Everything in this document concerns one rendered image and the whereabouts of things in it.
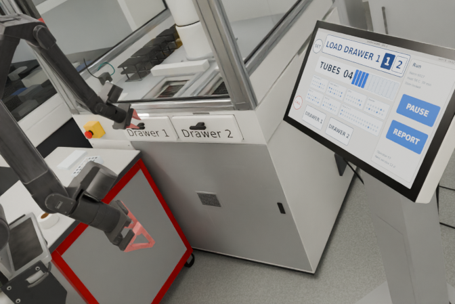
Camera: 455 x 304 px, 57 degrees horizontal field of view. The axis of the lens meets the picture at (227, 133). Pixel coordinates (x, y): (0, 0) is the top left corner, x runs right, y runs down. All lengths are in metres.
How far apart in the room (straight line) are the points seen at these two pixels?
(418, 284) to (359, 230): 0.76
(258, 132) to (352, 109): 0.50
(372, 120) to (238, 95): 0.55
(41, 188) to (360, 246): 1.59
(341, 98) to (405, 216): 0.38
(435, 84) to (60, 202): 0.79
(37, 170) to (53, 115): 1.61
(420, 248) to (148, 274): 1.21
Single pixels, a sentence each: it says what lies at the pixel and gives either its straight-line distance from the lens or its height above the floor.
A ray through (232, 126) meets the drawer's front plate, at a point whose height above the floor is 0.89.
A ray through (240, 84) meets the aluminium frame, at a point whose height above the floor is 1.05.
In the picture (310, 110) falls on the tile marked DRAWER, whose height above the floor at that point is 1.01.
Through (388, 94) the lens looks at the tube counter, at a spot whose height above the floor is 1.10.
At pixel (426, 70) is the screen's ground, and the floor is 1.16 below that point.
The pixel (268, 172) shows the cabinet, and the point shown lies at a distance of 1.61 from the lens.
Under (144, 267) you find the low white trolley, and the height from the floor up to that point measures 0.30.
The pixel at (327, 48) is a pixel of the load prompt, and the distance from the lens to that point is 1.21.
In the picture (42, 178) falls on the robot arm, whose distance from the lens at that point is 0.90.
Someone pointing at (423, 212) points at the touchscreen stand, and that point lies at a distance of 1.33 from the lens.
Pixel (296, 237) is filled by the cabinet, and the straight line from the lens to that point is 1.85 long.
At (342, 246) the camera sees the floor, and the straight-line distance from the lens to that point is 2.17.
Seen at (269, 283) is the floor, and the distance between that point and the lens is 2.13.
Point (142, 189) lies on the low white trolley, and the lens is 1.97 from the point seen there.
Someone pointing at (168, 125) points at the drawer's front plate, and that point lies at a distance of 1.70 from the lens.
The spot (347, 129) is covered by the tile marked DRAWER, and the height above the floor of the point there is 1.01.
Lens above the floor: 1.63
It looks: 30 degrees down
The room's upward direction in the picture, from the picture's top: 23 degrees counter-clockwise
